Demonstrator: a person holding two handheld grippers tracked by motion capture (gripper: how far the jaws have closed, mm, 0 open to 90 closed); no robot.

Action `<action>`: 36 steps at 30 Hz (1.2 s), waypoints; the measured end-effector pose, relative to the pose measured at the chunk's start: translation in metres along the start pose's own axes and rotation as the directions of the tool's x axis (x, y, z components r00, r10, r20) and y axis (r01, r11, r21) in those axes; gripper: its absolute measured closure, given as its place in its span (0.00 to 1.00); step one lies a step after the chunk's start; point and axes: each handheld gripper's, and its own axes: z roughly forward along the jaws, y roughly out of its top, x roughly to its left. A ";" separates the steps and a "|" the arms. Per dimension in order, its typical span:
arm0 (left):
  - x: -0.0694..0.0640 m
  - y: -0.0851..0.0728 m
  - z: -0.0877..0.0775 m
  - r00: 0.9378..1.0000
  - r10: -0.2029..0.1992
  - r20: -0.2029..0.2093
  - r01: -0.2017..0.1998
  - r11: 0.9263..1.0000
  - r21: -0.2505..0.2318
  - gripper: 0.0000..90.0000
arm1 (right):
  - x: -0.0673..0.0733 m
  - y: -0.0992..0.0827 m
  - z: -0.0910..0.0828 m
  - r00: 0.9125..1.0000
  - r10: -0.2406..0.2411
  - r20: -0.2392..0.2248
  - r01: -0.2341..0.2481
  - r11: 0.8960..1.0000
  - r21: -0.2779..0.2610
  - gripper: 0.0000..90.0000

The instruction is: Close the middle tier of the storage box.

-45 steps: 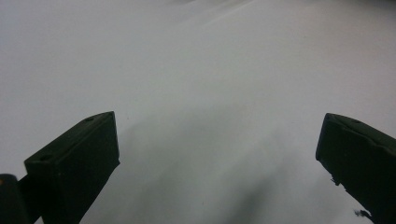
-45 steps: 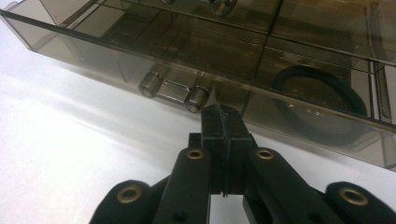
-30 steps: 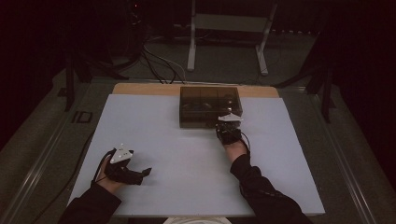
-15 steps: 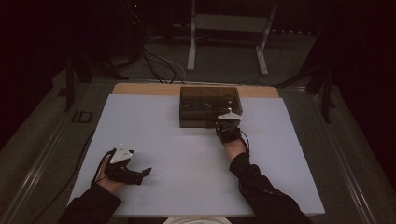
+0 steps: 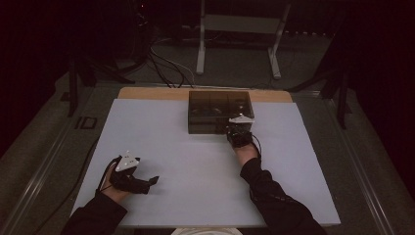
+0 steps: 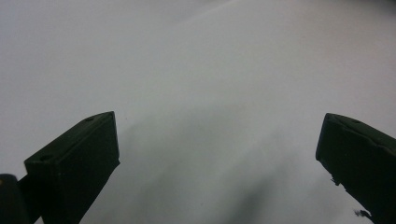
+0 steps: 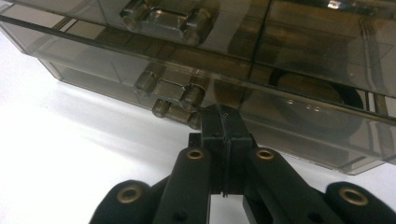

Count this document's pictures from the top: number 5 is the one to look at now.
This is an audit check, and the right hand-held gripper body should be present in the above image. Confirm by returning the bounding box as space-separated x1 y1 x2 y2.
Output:
225 114 255 149

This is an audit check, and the person's white shirt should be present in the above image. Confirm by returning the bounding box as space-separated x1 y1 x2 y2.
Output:
170 227 245 235

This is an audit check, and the black rectangular floor frame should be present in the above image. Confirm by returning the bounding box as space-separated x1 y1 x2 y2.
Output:
75 116 98 131

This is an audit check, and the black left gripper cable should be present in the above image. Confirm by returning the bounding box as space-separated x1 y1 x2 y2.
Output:
30 138 120 235

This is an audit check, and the wooden table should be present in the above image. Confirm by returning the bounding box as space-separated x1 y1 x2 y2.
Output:
116 86 294 104

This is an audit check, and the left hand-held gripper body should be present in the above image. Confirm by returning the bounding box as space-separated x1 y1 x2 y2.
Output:
109 150 152 195

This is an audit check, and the person's left hand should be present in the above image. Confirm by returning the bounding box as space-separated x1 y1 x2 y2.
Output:
100 161 131 204

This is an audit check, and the person's right hand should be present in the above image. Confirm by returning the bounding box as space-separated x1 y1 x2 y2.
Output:
232 142 261 168

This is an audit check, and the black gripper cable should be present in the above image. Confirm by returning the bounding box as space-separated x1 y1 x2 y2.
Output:
30 138 120 235
250 133 264 162

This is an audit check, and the bundle of floor cables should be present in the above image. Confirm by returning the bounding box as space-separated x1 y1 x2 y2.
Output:
146 37 198 90

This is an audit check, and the smoky transparent drawer organizer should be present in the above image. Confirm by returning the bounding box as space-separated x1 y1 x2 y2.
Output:
187 90 255 135

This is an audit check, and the black tripod stand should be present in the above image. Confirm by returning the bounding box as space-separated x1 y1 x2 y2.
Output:
285 63 353 130
66 53 136 119

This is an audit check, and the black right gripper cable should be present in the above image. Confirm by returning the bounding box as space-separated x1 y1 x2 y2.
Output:
250 133 264 162

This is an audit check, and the metal floor rail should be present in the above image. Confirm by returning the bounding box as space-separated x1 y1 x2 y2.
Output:
0 128 84 235
321 96 415 235

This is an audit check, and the grey metal stand frame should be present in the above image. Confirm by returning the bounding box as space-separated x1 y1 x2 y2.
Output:
195 0 293 80

